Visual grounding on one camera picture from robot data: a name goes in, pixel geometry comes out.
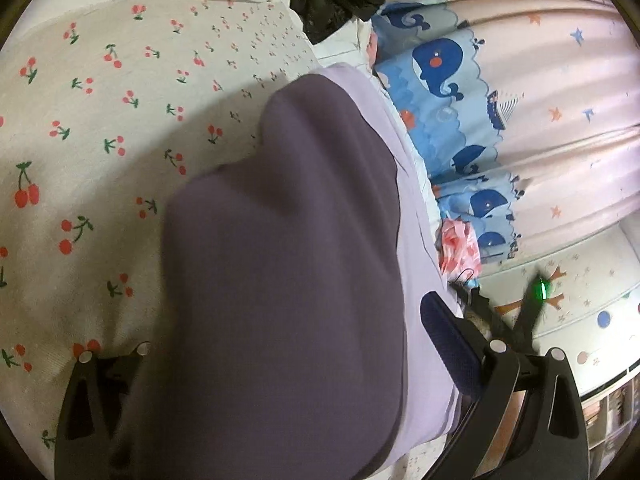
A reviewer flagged whale print curtain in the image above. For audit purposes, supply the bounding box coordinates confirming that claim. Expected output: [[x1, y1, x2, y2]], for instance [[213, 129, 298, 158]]
[[372, 0, 640, 267]]

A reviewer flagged purple two-tone jacket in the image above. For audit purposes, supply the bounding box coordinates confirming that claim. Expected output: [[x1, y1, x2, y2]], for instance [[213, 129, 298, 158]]
[[107, 62, 463, 480]]

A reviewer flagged white striped quilt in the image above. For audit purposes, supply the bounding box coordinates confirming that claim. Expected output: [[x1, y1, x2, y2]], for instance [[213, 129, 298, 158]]
[[317, 20, 383, 73]]

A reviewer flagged cherry print bed sheet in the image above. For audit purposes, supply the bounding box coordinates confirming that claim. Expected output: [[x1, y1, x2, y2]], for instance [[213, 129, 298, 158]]
[[0, 0, 321, 480]]

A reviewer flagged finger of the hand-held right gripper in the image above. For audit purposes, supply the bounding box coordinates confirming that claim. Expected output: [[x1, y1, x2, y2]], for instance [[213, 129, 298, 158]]
[[466, 287, 507, 342]]

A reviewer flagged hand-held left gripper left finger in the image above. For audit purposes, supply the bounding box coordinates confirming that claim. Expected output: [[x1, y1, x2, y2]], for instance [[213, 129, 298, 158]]
[[55, 342, 152, 480]]

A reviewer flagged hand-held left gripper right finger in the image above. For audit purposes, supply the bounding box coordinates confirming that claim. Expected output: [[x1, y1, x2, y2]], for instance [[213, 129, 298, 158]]
[[421, 292, 591, 480]]

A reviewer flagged pink plastic bag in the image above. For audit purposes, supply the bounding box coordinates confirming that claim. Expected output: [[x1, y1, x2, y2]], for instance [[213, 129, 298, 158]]
[[439, 219, 484, 287]]

